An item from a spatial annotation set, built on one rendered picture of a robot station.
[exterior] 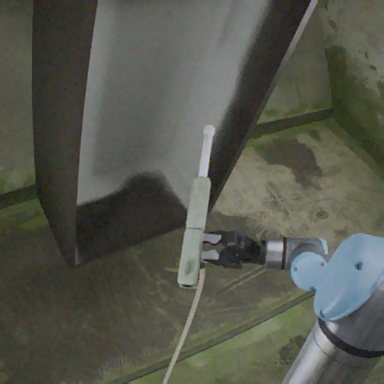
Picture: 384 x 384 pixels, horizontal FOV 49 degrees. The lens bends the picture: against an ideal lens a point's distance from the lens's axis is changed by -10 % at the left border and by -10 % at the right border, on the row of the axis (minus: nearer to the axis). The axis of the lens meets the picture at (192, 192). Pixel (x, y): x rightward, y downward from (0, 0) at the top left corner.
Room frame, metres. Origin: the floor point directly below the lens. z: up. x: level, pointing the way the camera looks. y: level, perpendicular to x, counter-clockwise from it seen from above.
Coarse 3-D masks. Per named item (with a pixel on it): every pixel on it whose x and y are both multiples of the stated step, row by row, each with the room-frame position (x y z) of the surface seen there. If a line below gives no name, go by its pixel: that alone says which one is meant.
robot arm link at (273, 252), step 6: (270, 240) 0.78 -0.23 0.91; (276, 240) 0.78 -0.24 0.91; (282, 240) 0.78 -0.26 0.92; (270, 246) 0.76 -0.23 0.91; (276, 246) 0.76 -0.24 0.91; (270, 252) 0.75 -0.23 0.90; (276, 252) 0.75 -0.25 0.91; (270, 258) 0.74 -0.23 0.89; (276, 258) 0.74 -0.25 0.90; (270, 264) 0.73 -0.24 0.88; (276, 264) 0.73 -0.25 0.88
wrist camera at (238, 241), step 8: (232, 232) 0.75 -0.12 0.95; (240, 232) 0.76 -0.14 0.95; (232, 240) 0.73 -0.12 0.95; (240, 240) 0.74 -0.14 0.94; (248, 240) 0.77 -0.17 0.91; (232, 248) 0.72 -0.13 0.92; (240, 248) 0.72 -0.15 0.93; (248, 248) 0.75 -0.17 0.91; (256, 248) 0.77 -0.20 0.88; (248, 256) 0.74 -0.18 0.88; (256, 256) 0.75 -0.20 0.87
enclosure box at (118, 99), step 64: (64, 0) 0.77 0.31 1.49; (128, 0) 1.16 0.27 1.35; (192, 0) 1.31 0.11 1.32; (256, 0) 1.24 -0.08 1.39; (64, 64) 0.77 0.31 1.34; (128, 64) 1.23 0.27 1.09; (192, 64) 1.41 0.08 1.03; (256, 64) 1.19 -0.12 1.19; (64, 128) 0.78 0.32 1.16; (128, 128) 1.32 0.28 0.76; (192, 128) 1.38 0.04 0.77; (64, 192) 0.81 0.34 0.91; (128, 192) 1.24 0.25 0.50; (64, 256) 0.88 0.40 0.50
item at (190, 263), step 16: (208, 128) 1.09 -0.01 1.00; (208, 144) 1.04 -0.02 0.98; (208, 160) 0.99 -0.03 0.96; (192, 192) 0.88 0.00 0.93; (208, 192) 0.89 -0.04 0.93; (192, 208) 0.84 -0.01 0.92; (192, 224) 0.79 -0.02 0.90; (192, 240) 0.75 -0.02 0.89; (192, 256) 0.71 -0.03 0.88; (192, 272) 0.67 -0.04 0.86
